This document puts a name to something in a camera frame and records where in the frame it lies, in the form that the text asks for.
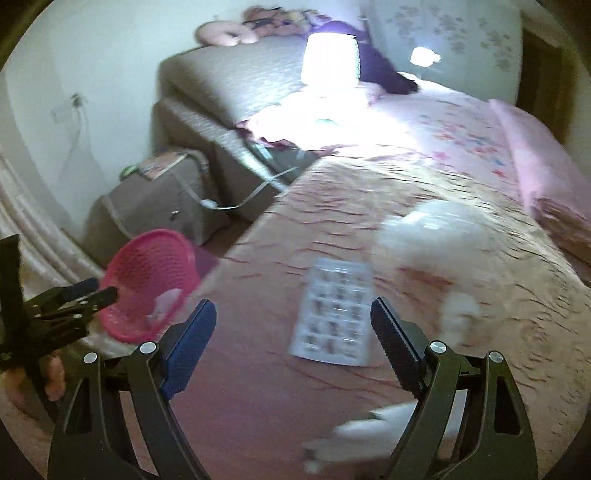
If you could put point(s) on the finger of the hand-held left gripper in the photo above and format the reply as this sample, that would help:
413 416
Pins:
78 314
69 293

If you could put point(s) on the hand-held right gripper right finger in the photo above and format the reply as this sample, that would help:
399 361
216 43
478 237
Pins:
397 346

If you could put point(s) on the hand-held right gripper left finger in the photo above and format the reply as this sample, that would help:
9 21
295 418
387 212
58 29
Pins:
189 350

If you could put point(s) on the white blister pack sheet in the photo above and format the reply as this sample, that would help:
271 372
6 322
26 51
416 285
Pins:
332 314

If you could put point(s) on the pink plastic basket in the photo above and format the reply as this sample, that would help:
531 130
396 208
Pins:
147 263

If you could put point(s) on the person's left hand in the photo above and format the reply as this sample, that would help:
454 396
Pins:
54 378

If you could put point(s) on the beige patterned curtain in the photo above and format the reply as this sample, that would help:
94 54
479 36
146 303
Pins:
46 221

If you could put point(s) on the small green object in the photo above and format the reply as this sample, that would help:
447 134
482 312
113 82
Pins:
129 171

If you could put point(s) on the colourful paperback book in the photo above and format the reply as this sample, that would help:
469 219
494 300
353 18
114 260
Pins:
159 166

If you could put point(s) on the grey mattress cover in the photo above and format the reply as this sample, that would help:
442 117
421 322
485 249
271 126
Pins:
277 161

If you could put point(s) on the pink pillow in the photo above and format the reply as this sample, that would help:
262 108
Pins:
535 175

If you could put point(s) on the pink floral bedsheet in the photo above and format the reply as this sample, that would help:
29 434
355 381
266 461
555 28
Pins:
438 124

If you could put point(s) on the grey bed pillow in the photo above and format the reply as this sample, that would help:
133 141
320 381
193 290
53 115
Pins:
240 78

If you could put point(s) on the dark blue cushion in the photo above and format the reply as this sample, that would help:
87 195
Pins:
383 69

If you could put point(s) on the white table lamp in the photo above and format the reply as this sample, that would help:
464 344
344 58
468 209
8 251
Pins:
330 60

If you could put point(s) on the pink plush toy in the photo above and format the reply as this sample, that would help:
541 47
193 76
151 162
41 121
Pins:
217 33

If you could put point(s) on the dark wooden door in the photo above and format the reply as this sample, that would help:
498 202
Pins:
540 83

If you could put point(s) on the brown plush toy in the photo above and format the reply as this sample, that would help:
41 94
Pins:
277 23

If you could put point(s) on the wall socket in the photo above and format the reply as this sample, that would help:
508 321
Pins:
74 104

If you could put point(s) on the beige bed frame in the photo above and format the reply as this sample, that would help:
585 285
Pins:
231 161

